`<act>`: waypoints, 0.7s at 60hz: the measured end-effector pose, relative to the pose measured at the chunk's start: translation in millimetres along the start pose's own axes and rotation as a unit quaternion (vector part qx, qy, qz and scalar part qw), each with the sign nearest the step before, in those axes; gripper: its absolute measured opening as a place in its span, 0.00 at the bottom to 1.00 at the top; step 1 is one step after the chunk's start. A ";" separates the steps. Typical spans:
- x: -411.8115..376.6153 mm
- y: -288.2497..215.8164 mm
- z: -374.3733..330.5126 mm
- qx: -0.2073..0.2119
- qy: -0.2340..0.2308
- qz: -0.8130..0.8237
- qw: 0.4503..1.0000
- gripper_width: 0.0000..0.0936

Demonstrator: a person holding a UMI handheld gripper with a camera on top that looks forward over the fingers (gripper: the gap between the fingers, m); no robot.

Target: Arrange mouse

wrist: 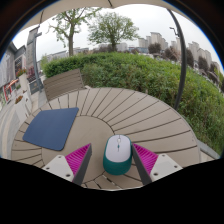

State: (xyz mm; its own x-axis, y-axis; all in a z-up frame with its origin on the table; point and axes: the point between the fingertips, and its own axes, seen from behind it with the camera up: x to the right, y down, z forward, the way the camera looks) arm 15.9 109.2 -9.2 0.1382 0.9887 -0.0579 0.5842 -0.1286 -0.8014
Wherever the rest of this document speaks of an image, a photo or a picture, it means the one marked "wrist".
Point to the tall grey sign pillar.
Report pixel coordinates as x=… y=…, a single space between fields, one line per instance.
x=32 y=50

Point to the white planter box with flowers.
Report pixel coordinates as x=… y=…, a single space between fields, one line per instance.
x=23 y=81
x=22 y=110

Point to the curved dark umbrella pole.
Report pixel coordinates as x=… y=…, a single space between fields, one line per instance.
x=182 y=60

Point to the brown slatted wooden chair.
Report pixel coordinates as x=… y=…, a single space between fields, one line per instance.
x=63 y=83

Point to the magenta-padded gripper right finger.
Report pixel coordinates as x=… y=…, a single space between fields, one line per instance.
x=163 y=165

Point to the grey shopfront building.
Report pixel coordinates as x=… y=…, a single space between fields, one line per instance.
x=8 y=70

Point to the thin sparse-leaved tree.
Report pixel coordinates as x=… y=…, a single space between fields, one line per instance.
x=70 y=43

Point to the blue mouse pad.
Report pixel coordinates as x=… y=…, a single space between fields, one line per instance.
x=50 y=128

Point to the bushy green tree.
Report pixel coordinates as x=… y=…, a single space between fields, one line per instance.
x=113 y=28

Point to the far high-rise buildings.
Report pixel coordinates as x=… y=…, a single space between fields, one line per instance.
x=155 y=38

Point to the white and green computer mouse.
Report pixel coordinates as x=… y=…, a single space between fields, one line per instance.
x=117 y=150

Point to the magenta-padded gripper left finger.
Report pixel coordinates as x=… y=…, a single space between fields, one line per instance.
x=59 y=166

